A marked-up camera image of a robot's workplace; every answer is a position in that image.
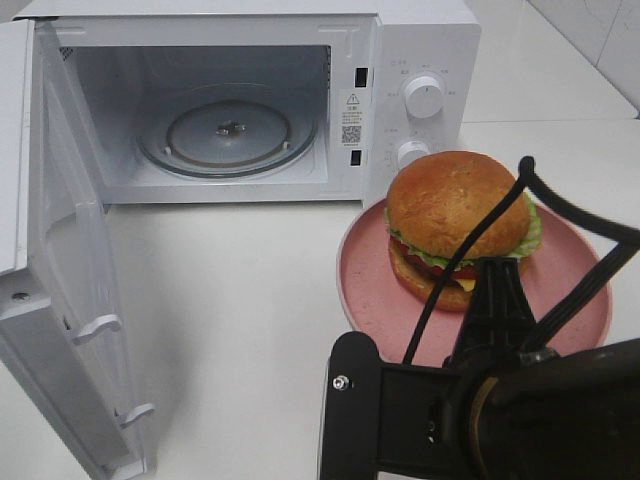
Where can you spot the lower white timer knob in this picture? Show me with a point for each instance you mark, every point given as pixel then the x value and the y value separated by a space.
pixel 410 151

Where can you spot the white microwave oven body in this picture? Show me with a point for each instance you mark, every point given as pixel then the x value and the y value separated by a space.
pixel 356 55

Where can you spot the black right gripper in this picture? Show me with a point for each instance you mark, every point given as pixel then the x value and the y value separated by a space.
pixel 497 320

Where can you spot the burger with lettuce and tomato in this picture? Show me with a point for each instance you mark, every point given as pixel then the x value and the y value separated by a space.
pixel 434 203

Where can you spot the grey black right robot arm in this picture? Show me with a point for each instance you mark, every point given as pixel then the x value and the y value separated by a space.
pixel 520 410

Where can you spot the upper white power knob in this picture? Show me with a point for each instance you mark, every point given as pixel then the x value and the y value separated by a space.
pixel 423 95

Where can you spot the pink round plate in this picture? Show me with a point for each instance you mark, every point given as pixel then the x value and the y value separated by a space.
pixel 378 305

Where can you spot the glass microwave turntable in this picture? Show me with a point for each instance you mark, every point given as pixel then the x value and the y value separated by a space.
pixel 232 130

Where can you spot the white microwave door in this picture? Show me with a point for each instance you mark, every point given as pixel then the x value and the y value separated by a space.
pixel 63 334

